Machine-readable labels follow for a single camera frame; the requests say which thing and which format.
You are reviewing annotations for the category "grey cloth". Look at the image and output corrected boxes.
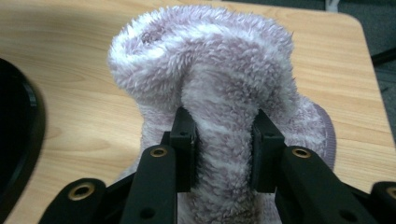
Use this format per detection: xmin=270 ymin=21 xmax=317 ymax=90
xmin=106 ymin=4 xmax=337 ymax=224

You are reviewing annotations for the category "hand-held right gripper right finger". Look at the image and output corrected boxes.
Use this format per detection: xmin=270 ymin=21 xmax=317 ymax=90
xmin=250 ymin=108 xmax=379 ymax=224

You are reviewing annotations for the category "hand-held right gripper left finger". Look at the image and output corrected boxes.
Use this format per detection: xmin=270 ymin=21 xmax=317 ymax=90
xmin=120 ymin=106 xmax=199 ymax=224

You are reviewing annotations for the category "white metal stand frame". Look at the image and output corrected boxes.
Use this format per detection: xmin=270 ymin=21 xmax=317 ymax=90
xmin=325 ymin=0 xmax=340 ymax=12

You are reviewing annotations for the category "black tripod stand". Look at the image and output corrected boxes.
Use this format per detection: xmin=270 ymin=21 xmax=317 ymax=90
xmin=370 ymin=46 xmax=396 ymax=66

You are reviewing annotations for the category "black tray base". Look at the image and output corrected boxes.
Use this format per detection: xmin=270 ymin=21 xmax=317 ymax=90
xmin=0 ymin=57 xmax=47 ymax=216

